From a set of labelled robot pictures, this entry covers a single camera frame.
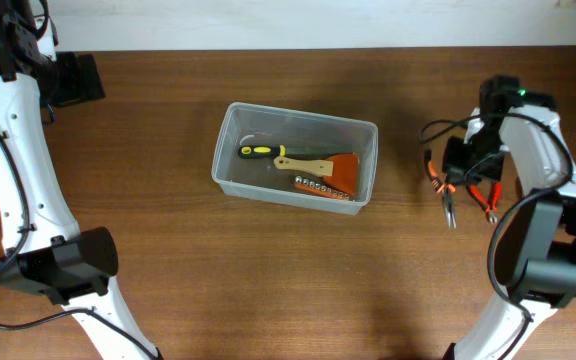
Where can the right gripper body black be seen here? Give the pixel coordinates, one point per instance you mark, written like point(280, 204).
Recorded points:
point(471, 167)

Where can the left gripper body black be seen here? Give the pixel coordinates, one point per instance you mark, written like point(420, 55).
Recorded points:
point(75, 79)

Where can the orange black needle-nose pliers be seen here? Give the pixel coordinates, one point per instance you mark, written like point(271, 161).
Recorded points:
point(442, 188)

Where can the red black cutting pliers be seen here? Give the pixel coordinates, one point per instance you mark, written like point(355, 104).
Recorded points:
point(487, 204)

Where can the orange scraper wooden handle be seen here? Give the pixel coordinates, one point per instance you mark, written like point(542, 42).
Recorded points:
point(338, 171)

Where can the clear plastic container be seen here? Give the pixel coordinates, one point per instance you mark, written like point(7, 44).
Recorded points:
point(259, 179)

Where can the orange socket bit rail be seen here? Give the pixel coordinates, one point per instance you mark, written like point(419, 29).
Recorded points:
point(314, 187)

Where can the file yellow black handle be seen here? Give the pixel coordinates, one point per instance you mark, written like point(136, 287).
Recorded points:
point(307, 153)

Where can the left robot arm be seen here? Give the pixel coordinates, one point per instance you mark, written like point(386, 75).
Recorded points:
point(45, 251)

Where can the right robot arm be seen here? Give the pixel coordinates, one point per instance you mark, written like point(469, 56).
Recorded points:
point(513, 161)

